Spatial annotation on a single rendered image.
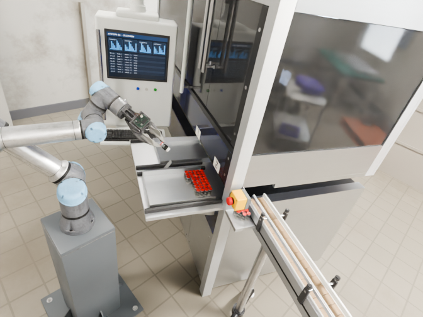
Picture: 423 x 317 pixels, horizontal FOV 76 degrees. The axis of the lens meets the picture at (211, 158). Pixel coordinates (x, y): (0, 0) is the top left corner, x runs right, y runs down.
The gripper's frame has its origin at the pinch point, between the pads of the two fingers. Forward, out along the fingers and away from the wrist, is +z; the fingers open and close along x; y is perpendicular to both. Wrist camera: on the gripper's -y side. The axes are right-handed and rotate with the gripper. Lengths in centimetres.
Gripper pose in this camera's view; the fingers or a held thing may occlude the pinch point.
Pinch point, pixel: (160, 143)
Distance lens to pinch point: 119.7
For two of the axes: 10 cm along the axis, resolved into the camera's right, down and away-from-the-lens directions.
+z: 7.6, 6.5, 0.9
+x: 6.0, -7.4, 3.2
